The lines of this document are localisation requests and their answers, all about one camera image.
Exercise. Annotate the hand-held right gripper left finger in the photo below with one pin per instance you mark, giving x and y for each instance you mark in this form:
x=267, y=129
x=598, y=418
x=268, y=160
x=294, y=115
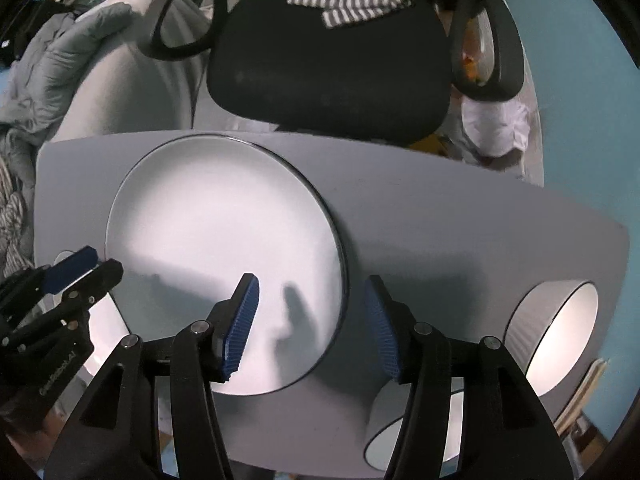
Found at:
x=242, y=325

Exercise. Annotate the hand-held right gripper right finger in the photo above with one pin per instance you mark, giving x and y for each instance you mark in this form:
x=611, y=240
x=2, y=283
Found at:
x=382, y=330

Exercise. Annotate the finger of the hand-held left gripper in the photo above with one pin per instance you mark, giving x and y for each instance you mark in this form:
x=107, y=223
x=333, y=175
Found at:
x=70, y=267
x=102, y=280

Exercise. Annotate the white ribbed bowl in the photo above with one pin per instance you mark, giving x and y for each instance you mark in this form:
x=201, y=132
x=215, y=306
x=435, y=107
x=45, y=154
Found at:
x=382, y=430
x=565, y=335
x=107, y=330

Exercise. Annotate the large white plate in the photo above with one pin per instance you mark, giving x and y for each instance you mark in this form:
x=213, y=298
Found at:
x=200, y=220

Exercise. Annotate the grey white woven cloth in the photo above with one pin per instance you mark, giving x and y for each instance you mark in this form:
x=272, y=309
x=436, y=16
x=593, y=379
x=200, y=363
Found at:
x=12, y=210

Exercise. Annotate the grey puffer jacket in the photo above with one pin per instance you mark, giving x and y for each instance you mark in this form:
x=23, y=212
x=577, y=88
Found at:
x=55, y=60

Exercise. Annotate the wooden moulding strip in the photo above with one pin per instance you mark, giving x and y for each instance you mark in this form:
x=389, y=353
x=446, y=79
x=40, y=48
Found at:
x=592, y=390

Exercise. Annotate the white cloth bundle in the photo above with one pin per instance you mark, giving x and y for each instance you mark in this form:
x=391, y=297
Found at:
x=492, y=127

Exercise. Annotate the black office chair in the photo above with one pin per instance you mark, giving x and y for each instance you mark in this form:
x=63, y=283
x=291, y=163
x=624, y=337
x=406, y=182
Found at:
x=325, y=60

